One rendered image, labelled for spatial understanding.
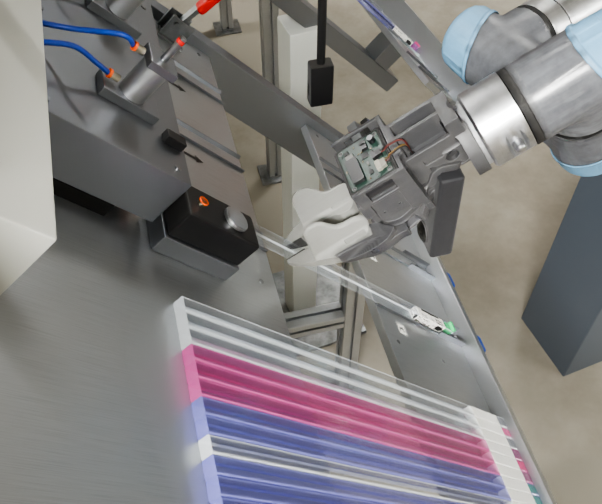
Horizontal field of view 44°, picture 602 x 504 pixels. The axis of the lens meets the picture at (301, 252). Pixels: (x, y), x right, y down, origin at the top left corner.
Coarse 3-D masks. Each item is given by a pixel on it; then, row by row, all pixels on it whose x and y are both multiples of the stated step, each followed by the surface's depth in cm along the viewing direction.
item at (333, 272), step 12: (264, 228) 71; (264, 240) 70; (276, 240) 71; (276, 252) 72; (288, 252) 72; (336, 276) 78; (348, 276) 79; (360, 288) 81; (372, 288) 82; (384, 300) 84; (396, 300) 85; (408, 312) 87; (444, 324) 93
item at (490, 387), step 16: (416, 240) 107; (432, 272) 103; (448, 288) 100; (448, 304) 99; (464, 320) 97; (464, 336) 96; (464, 352) 95; (480, 352) 94; (480, 368) 93; (480, 384) 92; (496, 384) 91; (496, 400) 90; (512, 416) 88; (512, 432) 88; (528, 448) 86; (528, 464) 85; (544, 480) 84; (544, 496) 83
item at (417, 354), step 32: (320, 160) 98; (384, 256) 94; (416, 256) 101; (384, 288) 88; (416, 288) 96; (384, 320) 82; (448, 320) 98; (416, 352) 84; (448, 352) 91; (416, 384) 79; (448, 384) 85
